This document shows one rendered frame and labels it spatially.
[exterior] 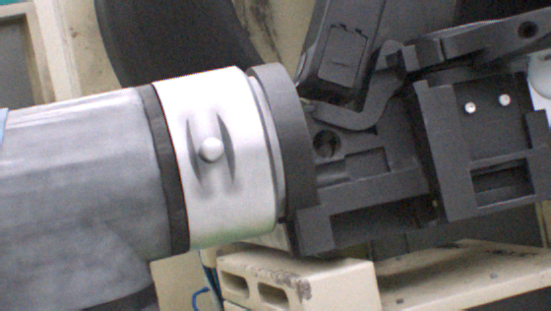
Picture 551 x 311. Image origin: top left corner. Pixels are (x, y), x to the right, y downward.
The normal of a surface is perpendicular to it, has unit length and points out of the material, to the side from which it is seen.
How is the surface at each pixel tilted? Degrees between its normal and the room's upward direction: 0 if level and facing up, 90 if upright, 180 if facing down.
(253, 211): 129
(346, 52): 84
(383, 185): 82
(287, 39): 90
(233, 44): 93
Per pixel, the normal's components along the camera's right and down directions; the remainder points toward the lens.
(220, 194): 0.26, 0.35
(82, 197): 0.22, 0.07
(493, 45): -0.51, 0.04
